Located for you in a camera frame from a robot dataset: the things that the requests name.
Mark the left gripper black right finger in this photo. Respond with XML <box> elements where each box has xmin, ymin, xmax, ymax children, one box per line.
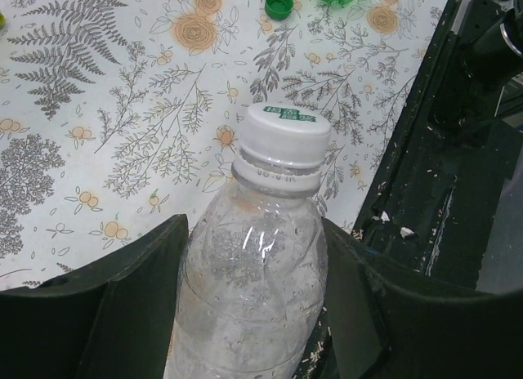
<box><xmin>323</xmin><ymin>220</ymin><xmax>522</xmax><ymax>378</ymax></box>

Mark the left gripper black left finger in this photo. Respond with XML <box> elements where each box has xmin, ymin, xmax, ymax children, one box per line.
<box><xmin>1</xmin><ymin>215</ymin><xmax>188</xmax><ymax>378</ymax></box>

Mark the clear bottle white cap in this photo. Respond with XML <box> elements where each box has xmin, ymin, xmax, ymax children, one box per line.
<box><xmin>166</xmin><ymin>103</ymin><xmax>331</xmax><ymax>378</ymax></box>

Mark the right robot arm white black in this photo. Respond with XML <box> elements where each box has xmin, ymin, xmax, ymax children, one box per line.
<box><xmin>462</xmin><ymin>0</ymin><xmax>522</xmax><ymax>87</ymax></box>

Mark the green bottle cap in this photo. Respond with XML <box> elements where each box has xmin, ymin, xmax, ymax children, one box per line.
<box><xmin>264</xmin><ymin>0</ymin><xmax>294</xmax><ymax>21</ymax></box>

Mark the floral tablecloth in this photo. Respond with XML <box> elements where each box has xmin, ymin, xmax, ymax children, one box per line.
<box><xmin>1</xmin><ymin>0</ymin><xmax>448</xmax><ymax>289</ymax></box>

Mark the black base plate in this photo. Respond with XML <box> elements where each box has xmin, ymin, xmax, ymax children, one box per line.
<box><xmin>355</xmin><ymin>0</ymin><xmax>522</xmax><ymax>294</ymax></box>

